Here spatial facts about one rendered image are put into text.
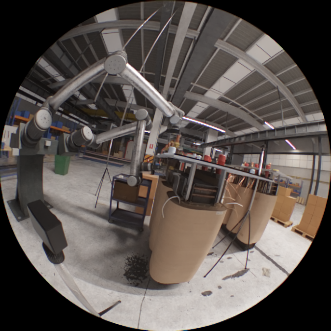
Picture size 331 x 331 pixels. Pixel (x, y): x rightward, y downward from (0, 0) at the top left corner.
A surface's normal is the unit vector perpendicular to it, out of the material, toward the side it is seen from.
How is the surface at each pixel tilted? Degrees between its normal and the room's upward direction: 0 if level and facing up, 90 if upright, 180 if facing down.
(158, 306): 0
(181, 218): 90
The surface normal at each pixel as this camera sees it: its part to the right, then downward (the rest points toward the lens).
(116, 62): 0.26, 0.86
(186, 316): 0.21, -0.98
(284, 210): -0.97, -0.21
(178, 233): -0.31, -0.02
